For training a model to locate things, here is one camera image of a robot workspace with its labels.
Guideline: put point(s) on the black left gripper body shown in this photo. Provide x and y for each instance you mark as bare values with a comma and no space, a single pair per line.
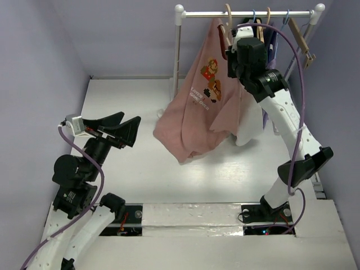
108,139

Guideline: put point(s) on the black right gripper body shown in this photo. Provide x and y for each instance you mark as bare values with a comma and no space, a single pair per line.
232,64

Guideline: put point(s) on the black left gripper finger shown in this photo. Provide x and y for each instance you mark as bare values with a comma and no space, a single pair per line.
133,124
109,123

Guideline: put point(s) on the pink t shirt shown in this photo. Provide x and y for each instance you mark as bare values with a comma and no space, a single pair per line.
206,108

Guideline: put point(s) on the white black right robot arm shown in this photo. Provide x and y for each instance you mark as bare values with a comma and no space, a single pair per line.
247,62

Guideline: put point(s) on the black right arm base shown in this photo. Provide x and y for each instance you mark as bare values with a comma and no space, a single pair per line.
260,219

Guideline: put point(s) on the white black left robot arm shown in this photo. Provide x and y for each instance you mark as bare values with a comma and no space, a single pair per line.
79,212

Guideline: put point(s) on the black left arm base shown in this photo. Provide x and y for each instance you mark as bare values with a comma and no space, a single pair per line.
129,225

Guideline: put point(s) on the green shirt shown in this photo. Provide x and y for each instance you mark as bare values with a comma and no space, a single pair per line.
258,30

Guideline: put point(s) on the lavender shirt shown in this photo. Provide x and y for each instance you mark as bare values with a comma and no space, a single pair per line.
271,43

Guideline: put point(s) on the white red print t shirt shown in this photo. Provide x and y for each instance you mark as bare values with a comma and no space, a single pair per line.
251,119

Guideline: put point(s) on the wooden clip hanger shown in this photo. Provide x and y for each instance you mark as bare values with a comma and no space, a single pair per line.
301,40

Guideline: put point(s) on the white metal clothes rack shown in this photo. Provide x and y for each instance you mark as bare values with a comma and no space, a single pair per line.
313,15

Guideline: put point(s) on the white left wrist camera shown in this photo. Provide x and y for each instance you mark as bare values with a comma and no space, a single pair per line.
75,126

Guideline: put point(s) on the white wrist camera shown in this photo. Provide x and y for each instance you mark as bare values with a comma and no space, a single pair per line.
241,33
75,126

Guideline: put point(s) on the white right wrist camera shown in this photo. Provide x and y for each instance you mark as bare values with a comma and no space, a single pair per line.
241,33

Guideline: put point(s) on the blue wire hanger right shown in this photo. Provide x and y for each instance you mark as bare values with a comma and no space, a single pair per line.
285,20

